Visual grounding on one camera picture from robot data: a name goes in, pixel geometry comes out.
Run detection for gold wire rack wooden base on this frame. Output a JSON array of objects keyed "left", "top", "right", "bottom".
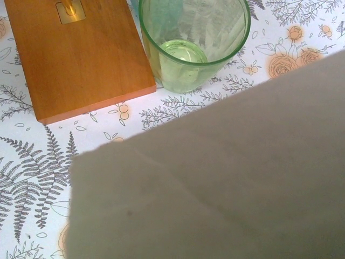
[{"left": 5, "top": 0, "right": 157, "bottom": 125}]

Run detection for white paper box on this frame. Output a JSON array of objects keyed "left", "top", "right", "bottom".
[{"left": 67, "top": 50, "right": 345, "bottom": 259}]

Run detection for floral tablecloth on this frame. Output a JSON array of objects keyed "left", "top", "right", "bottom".
[{"left": 0, "top": 0, "right": 345, "bottom": 259}]

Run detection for green glass tumbler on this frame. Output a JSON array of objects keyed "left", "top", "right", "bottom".
[{"left": 139, "top": 0, "right": 251, "bottom": 94}]

